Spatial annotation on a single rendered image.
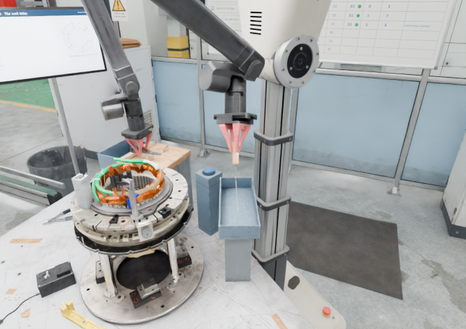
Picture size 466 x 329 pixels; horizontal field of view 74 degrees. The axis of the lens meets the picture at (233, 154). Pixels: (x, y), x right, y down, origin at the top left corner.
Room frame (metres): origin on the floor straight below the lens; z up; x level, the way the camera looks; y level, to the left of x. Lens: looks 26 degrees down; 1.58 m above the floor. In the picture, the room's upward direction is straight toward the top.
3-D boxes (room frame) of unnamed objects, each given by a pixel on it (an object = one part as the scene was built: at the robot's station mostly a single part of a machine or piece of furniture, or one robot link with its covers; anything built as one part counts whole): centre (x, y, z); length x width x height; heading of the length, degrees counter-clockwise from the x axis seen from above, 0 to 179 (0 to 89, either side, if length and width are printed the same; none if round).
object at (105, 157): (1.11, 0.44, 0.92); 0.17 x 0.11 x 0.28; 155
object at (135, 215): (0.62, 0.24, 1.15); 0.03 x 0.02 x 0.12; 61
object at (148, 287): (0.64, 0.25, 0.83); 0.05 x 0.04 x 0.02; 123
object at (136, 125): (1.01, 0.34, 1.20); 0.10 x 0.07 x 0.07; 156
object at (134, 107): (1.00, 0.34, 1.27); 0.07 x 0.06 x 0.07; 120
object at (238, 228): (0.75, -0.01, 0.92); 0.25 x 0.11 x 0.28; 1
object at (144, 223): (0.61, 0.22, 1.07); 0.04 x 0.02 x 0.05; 117
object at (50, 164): (2.05, 1.32, 0.39); 0.39 x 0.39 x 0.35
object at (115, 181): (0.62, 0.26, 1.21); 0.04 x 0.04 x 0.03; 69
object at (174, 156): (1.04, 0.30, 1.05); 0.20 x 0.19 x 0.02; 65
